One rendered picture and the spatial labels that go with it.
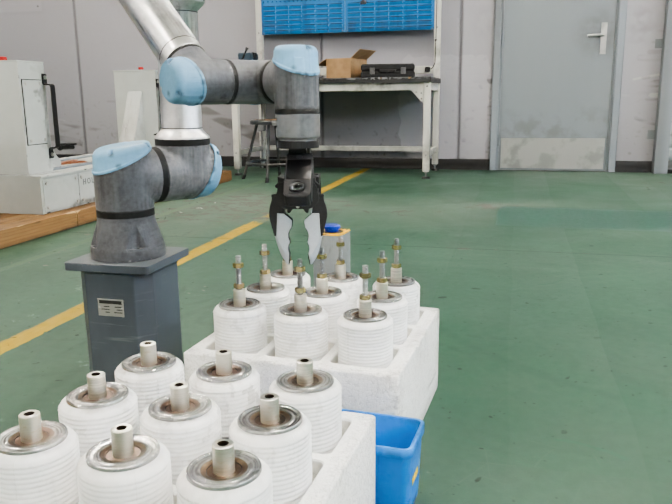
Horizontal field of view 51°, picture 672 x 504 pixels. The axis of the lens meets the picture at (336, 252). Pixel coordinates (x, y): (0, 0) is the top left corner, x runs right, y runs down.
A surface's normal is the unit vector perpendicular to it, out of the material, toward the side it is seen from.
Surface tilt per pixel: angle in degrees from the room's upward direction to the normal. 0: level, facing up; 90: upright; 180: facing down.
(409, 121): 90
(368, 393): 90
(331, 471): 0
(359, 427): 0
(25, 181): 90
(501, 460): 0
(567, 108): 90
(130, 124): 63
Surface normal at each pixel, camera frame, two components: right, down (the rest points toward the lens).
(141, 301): 0.52, 0.18
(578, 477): -0.01, -0.98
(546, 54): -0.25, 0.21
